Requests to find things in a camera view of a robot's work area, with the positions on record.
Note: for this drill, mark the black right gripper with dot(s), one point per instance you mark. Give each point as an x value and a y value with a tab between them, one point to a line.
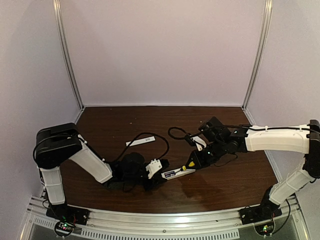
200	157

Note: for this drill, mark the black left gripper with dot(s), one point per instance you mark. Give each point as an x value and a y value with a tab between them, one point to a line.
155	181

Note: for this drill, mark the white remote control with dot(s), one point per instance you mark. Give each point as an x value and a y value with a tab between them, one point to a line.
176	176

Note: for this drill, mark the yellow handled screwdriver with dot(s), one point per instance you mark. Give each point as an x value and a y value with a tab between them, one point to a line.
186	169

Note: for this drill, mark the white remote battery cover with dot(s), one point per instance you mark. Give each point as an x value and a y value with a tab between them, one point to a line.
140	141

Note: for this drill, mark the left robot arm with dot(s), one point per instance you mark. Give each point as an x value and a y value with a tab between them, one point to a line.
57	144

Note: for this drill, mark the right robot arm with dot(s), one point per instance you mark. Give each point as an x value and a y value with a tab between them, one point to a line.
232	139

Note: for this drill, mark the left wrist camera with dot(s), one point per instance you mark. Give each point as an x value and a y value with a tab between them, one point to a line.
156	165

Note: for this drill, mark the white slotted front rail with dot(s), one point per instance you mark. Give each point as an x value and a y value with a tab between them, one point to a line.
112	225

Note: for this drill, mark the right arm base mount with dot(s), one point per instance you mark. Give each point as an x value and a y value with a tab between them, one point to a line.
258	213

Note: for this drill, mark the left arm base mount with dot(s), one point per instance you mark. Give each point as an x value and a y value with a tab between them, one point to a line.
68	214

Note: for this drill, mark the aluminium right corner post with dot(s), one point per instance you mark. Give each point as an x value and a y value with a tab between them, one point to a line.
263	37

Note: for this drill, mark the aluminium corner post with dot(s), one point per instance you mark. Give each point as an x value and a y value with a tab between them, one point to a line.
65	52
263	37

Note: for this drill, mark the aluminium left corner post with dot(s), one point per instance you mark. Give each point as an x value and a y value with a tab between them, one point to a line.
65	52

